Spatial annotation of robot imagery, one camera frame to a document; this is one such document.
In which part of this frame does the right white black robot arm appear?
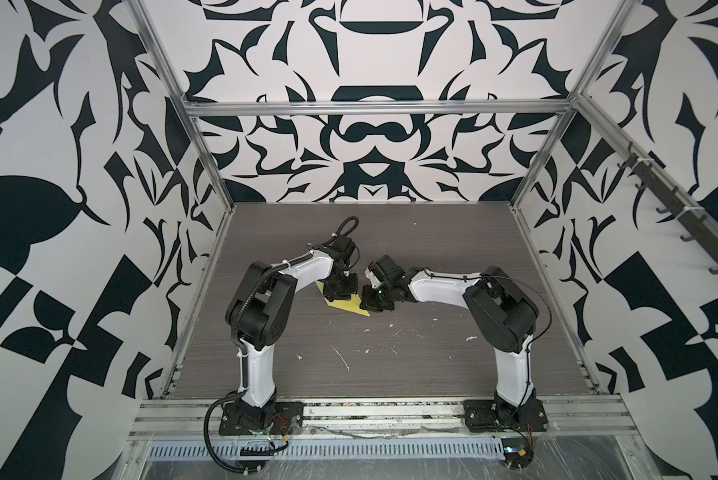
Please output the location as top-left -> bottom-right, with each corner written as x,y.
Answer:
360,255 -> 539,413

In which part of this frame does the black wall hook rail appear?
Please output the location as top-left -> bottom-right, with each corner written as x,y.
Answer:
618,141 -> 718,276

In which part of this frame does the small green-lit electronics box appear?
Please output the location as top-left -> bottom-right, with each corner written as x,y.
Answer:
501,437 -> 534,470

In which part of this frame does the aluminium front rail frame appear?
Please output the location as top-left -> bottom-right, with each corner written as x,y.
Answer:
127,395 -> 638,441

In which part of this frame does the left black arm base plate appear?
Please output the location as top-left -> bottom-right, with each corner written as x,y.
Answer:
218,400 -> 305,436

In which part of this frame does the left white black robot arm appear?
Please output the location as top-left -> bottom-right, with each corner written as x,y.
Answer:
225,234 -> 358,413

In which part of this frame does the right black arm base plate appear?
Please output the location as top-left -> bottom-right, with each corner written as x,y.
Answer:
462,397 -> 548,433

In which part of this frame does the yellow square paper sheet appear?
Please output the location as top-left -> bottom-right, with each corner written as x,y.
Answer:
325,294 -> 370,317

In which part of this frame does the white slotted cable duct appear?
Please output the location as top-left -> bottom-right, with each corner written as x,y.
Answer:
147,437 -> 505,461

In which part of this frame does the left black corrugated cable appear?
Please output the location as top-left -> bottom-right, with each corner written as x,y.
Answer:
202,392 -> 291,475

